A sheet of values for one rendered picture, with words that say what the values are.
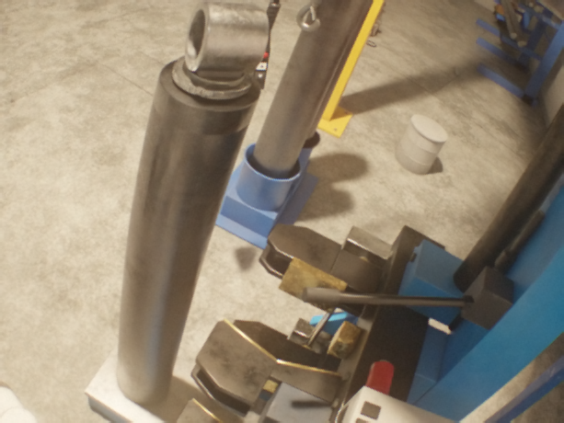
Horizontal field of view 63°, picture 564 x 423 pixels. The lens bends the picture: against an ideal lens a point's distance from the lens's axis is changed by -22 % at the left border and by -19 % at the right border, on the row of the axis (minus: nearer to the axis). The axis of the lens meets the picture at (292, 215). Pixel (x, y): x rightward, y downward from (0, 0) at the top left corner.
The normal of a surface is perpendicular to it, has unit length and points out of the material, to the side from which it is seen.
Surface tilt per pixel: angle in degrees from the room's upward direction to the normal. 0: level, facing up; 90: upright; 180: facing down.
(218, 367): 0
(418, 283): 90
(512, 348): 90
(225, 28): 53
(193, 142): 90
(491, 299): 90
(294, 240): 0
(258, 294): 0
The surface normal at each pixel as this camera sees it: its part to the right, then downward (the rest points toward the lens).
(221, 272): 0.32, -0.69
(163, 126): -0.57, 0.41
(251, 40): 0.44, 0.36
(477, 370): -0.33, 0.56
